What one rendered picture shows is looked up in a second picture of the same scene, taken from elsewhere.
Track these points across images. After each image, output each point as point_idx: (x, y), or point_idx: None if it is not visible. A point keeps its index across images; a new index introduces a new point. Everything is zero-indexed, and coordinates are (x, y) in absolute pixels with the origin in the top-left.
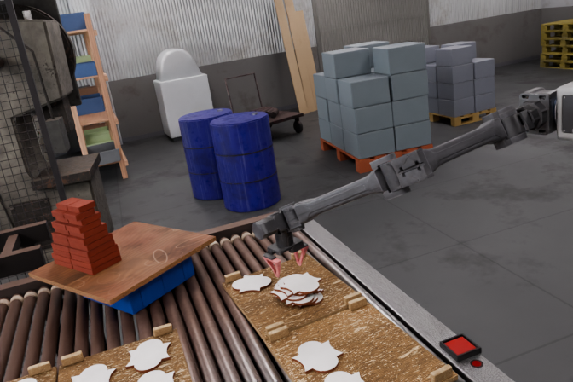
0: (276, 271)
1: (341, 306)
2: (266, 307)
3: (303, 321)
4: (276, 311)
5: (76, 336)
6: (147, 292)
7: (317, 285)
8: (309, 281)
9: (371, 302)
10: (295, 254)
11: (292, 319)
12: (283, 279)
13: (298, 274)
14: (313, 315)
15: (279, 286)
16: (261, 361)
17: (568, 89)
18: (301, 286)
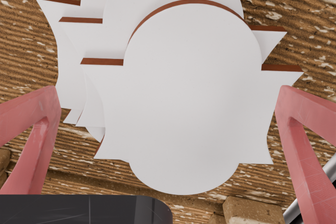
0: (22, 156)
1: (213, 195)
2: (13, 1)
3: (80, 170)
4: (37, 65)
5: None
6: None
7: (212, 185)
8: (218, 147)
9: (291, 206)
10: (323, 130)
11: (58, 138)
12: None
13: (246, 52)
14: (125, 168)
15: (94, 32)
16: None
17: None
18: (163, 142)
